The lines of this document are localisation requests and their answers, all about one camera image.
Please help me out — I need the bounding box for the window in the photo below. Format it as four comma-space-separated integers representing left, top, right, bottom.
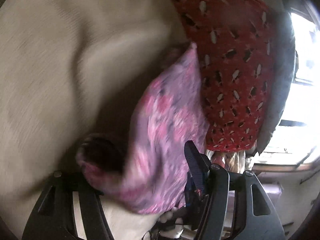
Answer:
254, 13, 319, 171

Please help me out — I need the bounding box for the purple floral garment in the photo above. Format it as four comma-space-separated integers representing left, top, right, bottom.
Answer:
76, 42, 209, 214

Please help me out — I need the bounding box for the grey pillow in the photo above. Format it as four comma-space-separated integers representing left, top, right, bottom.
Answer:
255, 12, 296, 154

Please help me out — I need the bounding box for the left hand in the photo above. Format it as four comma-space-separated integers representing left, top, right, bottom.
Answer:
157, 207, 186, 239

